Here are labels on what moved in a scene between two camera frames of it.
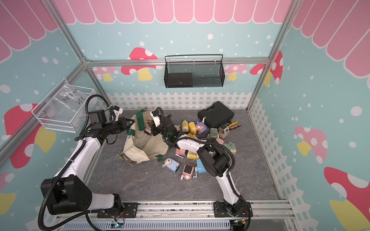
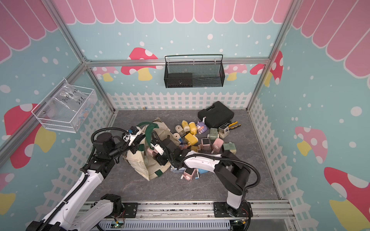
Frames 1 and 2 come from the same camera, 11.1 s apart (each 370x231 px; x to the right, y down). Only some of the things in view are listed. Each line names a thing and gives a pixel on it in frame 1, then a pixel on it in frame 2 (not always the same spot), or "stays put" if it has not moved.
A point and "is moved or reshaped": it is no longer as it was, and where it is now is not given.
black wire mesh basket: (194, 74) stays put
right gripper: (153, 127) -> (157, 157)
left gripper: (122, 121) -> (135, 145)
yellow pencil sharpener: (190, 135) stays put
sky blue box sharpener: (200, 167) stays put
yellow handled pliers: (233, 123) stays put
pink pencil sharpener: (148, 128) is moved or reshaped
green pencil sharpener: (214, 133) stays put
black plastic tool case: (216, 114) stays put
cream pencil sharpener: (223, 131) stays put
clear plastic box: (63, 109) stays put
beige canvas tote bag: (139, 146) is moved or reshaped
